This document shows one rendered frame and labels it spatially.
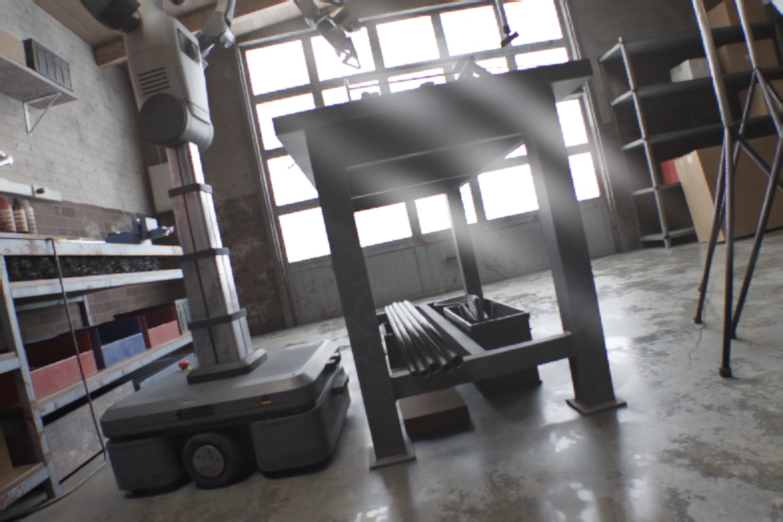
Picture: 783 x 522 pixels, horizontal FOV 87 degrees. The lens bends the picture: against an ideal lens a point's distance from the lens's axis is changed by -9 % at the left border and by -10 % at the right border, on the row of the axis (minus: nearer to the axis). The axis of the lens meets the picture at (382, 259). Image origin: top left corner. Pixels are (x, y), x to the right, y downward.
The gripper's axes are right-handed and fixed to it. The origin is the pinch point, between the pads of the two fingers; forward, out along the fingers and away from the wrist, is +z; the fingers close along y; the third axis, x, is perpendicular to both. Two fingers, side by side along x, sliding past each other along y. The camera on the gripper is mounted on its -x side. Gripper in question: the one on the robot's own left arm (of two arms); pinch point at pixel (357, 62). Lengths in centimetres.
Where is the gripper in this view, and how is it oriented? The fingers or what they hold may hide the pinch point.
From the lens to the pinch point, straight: 172.9
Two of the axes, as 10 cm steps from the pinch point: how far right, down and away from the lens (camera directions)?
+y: 0.6, -0.3, 10.0
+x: -7.4, 6.7, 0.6
